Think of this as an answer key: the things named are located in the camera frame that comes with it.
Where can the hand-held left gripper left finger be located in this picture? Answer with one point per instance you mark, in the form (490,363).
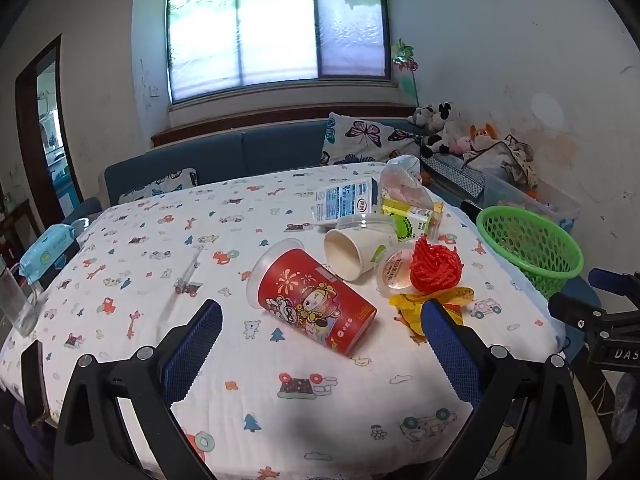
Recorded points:
(195,350)

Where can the green plastic basket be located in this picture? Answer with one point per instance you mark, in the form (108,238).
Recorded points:
(560,271)

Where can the pink plush toy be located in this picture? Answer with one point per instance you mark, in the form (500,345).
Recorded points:
(461,145)

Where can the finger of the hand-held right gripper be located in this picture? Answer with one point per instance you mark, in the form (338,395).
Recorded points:
(612,280)
(570,307)

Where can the red printed paper cup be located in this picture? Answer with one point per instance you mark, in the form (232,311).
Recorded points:
(310,300)

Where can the clear bottle yellow-green label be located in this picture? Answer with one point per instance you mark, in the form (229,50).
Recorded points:
(405,217)

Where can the small butterfly pillow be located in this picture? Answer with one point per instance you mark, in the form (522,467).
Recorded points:
(160,182)

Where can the white paper cup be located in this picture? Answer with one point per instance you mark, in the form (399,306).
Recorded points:
(345,255)

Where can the blue patterned folded mat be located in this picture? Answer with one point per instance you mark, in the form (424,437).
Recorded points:
(455,172)

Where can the black and white cow plush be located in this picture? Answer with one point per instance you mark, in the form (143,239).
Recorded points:
(445,125)

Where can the clear glass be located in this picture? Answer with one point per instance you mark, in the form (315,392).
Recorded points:
(17,305)

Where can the large butterfly pillow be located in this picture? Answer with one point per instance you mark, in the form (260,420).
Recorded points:
(365,137)

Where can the orange fox plush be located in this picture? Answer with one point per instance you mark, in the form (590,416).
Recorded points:
(482,135)

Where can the window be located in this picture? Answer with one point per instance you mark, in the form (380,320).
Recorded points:
(275,25)

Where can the blue sofa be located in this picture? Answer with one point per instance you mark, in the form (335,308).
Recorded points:
(280,150)

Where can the brown door frame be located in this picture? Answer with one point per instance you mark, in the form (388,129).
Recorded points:
(25,110)

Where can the yellow wrapper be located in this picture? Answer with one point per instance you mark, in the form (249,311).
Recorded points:
(407,310)

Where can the wooden window ledge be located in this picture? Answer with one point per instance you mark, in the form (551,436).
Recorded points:
(225,127)

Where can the blue wet wipes pack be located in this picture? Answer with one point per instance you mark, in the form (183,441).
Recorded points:
(50,245)

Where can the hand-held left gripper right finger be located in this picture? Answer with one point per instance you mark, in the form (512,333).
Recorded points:
(447,350)

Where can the clear storage box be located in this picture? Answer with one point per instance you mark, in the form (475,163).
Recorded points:
(510,190)

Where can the grey raccoon plush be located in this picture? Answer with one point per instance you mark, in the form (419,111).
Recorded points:
(422,116)

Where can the blue and white milk carton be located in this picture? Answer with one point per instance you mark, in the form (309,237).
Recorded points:
(345,200)

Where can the clear plastic bag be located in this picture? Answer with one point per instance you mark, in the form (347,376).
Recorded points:
(400,175)

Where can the colourful pinwheel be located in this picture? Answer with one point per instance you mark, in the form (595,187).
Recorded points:
(402,55)

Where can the black device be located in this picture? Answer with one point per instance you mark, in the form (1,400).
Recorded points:
(472,209)

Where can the clear jelly cup orange label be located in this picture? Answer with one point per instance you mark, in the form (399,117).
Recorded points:
(392,272)

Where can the person's right hand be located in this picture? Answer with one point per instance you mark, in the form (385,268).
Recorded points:
(627,400)

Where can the beige cloth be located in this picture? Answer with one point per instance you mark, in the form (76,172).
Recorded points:
(505,157)

